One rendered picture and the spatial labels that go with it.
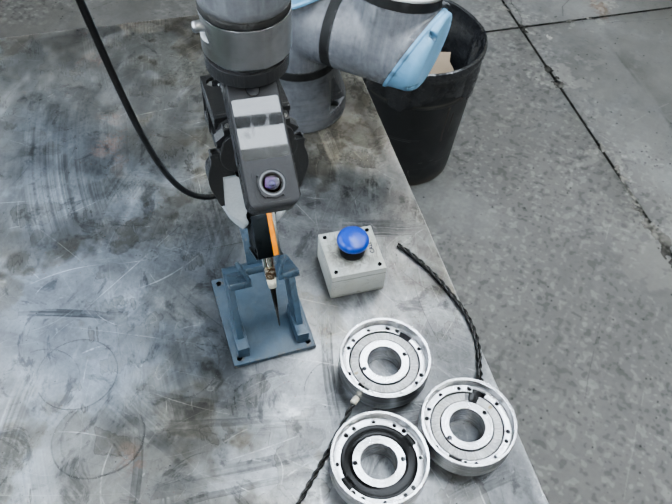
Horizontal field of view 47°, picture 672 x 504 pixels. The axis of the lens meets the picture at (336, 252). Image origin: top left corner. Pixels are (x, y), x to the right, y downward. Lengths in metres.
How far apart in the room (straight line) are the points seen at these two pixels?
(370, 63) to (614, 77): 1.79
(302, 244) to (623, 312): 1.23
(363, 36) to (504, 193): 1.28
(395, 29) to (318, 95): 0.19
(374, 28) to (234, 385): 0.48
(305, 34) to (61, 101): 0.41
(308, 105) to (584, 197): 1.31
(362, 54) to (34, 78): 0.54
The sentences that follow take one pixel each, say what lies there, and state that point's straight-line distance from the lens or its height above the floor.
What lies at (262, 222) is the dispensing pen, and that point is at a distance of 0.77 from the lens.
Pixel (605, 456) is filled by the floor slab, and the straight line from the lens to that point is 1.87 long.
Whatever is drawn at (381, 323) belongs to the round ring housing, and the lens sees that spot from 0.91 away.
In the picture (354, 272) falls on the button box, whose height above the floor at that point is 0.85.
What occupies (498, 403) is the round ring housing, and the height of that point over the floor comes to 0.83.
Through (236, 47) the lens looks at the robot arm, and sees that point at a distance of 0.62.
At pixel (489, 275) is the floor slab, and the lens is 2.04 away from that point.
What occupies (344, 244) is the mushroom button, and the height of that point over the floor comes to 0.87.
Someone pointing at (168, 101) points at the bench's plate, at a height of 0.80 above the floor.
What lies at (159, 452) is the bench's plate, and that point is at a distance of 0.88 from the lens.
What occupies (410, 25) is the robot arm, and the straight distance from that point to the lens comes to 1.01.
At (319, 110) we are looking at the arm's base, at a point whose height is 0.84.
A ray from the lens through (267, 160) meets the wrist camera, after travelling 0.64.
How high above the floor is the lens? 1.60
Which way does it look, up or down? 52 degrees down
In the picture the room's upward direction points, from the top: 4 degrees clockwise
